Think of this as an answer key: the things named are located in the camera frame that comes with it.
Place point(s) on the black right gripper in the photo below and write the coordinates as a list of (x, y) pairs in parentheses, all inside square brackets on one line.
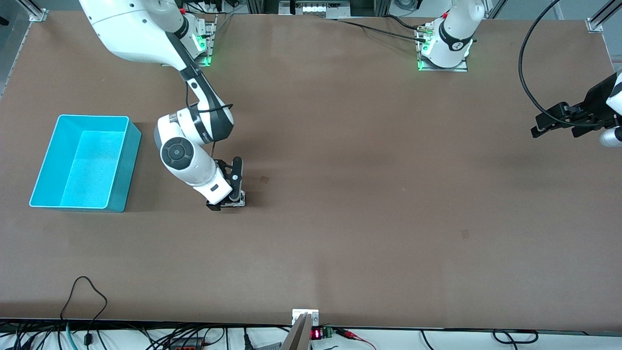
[(213, 207)]

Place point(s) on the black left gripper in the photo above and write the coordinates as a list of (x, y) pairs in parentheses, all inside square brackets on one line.
[(596, 99)]

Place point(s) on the white jeep toy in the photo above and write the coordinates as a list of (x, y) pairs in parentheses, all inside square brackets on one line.
[(233, 204)]

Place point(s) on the turquoise plastic bin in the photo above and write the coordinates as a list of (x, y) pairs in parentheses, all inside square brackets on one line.
[(97, 170)]

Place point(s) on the black power strip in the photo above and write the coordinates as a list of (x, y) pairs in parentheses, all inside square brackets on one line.
[(187, 346)]

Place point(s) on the red LED display module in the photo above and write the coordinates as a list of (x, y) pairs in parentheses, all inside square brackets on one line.
[(316, 334)]

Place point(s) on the green terminal block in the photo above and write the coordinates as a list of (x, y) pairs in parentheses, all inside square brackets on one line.
[(327, 333)]

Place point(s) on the red and black clip leads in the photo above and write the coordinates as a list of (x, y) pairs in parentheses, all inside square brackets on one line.
[(347, 333)]

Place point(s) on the silver lit control box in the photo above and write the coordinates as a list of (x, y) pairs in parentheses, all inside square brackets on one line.
[(316, 8)]

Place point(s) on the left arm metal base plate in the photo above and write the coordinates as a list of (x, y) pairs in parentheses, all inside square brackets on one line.
[(461, 68)]

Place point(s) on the aluminium corner post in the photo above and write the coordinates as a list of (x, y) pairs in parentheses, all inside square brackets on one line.
[(594, 24), (39, 13)]

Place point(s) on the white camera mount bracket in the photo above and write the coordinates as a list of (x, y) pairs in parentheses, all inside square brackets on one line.
[(297, 313)]

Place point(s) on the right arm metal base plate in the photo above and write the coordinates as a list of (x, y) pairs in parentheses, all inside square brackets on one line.
[(208, 48)]

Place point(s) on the aluminium camera mount bar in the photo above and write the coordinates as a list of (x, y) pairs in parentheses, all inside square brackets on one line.
[(297, 338)]

